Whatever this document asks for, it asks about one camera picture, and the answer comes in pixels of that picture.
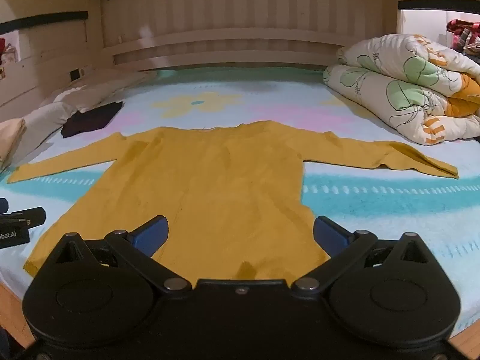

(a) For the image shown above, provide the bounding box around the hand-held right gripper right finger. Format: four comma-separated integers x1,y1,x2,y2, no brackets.
292,215,442,293

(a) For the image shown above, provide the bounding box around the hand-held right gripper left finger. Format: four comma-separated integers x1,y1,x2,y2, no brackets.
40,215,191,293

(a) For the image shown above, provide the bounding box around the mustard yellow long-sleeve shirt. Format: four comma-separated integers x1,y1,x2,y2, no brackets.
7,120,459,282

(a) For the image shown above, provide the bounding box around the colourful pile of clothes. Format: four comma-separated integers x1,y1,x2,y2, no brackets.
446,19,480,60

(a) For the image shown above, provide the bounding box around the pastel printed bed sheet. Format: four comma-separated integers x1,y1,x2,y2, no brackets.
0,67,480,346

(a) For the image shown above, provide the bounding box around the beige folded cloth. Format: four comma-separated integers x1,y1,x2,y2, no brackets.
0,117,28,171

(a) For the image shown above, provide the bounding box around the white pillow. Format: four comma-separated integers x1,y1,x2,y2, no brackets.
13,70,152,162

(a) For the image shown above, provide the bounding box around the dark folded cloth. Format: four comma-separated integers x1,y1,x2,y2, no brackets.
61,101,124,139

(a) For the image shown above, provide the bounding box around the floral folded quilt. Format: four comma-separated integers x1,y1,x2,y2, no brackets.
323,33,480,146

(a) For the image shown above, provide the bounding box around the white lit shelf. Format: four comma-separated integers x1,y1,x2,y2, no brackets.
397,0,480,64

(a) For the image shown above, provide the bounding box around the cream wooden headboard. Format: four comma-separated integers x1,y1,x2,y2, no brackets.
100,0,399,73

